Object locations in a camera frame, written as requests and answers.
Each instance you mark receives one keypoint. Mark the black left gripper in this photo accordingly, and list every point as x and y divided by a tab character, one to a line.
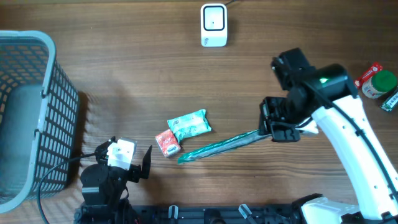
135	171

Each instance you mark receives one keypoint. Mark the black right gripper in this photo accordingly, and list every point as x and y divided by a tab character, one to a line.
266	124

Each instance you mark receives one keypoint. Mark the red white small packet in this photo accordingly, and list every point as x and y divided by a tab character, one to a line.
167	143

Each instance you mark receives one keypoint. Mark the green 3M gloves packet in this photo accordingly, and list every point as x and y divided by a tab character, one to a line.
226	145

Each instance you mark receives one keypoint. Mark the teal white wipes packet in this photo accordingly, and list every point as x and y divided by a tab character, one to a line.
189	125

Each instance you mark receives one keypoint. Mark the red white tube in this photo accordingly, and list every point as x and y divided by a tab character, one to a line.
372	70

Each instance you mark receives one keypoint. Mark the green lidded plastic jar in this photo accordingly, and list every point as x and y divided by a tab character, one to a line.
379	84

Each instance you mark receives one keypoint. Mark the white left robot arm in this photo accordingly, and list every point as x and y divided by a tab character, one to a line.
104	183

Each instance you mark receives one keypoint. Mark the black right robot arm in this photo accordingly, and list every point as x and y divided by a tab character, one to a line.
326	99

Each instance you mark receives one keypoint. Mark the white barcode scanner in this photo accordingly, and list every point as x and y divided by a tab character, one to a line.
214	25

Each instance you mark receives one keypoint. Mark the grey plastic shopping basket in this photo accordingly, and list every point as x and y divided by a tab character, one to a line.
39	112

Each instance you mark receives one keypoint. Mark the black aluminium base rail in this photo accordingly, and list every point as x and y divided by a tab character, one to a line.
267	214

